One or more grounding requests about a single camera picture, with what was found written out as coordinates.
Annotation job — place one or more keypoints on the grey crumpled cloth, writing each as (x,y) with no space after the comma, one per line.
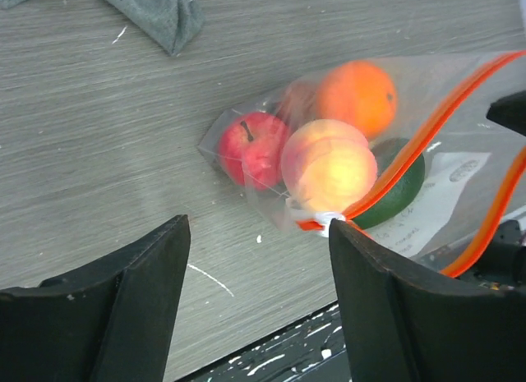
(172,24)

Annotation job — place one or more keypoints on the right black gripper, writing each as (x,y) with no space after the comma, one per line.
(502,265)

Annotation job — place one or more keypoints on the brown passion fruit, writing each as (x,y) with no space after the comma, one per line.
(296,103)

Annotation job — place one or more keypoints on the clear zip top bag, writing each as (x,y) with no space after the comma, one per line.
(425,154)

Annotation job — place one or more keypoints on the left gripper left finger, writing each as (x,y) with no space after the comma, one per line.
(109,320)

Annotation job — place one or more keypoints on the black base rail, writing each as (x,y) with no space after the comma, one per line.
(310,349)

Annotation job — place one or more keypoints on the peach fruit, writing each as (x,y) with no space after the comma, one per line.
(327,166)

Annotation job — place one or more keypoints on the orange fruit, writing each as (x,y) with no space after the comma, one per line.
(358,93)

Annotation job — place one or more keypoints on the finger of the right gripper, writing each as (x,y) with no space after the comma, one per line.
(510,112)

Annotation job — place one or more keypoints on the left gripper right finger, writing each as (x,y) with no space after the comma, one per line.
(405,322)

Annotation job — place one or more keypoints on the red apple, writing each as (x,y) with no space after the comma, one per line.
(250,150)

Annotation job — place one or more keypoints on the dark green avocado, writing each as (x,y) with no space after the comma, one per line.
(402,194)

